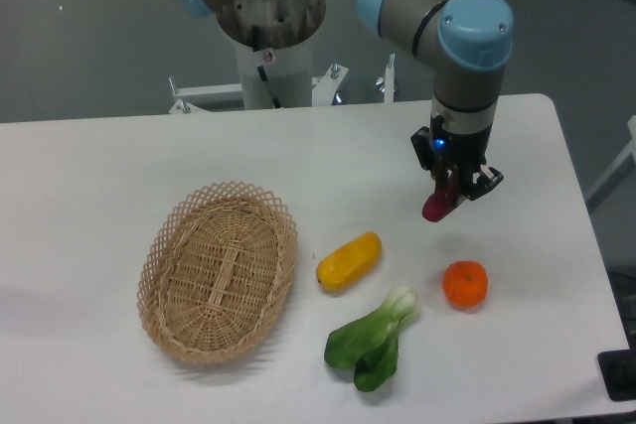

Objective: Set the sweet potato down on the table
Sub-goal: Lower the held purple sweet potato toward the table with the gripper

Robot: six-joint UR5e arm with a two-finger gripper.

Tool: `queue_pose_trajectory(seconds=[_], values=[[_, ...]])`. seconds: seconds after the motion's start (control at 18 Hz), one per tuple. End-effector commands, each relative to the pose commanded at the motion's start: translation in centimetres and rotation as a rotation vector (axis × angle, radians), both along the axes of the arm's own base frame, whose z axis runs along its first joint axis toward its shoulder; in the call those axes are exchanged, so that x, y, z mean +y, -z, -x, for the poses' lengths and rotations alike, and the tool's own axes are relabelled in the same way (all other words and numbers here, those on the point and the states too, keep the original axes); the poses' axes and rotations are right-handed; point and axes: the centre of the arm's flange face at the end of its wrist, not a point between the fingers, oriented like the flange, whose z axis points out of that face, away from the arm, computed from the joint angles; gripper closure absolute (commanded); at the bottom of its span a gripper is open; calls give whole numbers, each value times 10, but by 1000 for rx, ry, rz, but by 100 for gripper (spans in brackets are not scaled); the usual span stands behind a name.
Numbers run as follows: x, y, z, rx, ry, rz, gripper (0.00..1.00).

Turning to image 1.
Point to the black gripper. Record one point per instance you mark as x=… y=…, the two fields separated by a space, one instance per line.
x=456 y=162

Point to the purple sweet potato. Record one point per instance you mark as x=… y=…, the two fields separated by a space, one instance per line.
x=440 y=204

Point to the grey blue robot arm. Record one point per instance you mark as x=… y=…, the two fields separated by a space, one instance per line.
x=466 y=43

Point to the orange tangerine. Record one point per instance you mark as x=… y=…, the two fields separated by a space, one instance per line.
x=465 y=283

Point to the yellow mango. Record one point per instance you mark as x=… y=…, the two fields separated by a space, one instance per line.
x=349 y=263

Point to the green bok choy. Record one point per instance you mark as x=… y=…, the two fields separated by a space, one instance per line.
x=369 y=345

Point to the black box at table edge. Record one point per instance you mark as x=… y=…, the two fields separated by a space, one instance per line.
x=618 y=373

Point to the woven wicker basket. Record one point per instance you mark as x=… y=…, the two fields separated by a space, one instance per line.
x=218 y=273

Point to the white metal base frame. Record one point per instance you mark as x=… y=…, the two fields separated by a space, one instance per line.
x=209 y=98

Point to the white frame at right edge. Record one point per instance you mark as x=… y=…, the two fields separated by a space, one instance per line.
x=614 y=174

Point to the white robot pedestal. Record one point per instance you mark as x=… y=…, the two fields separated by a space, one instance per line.
x=275 y=78

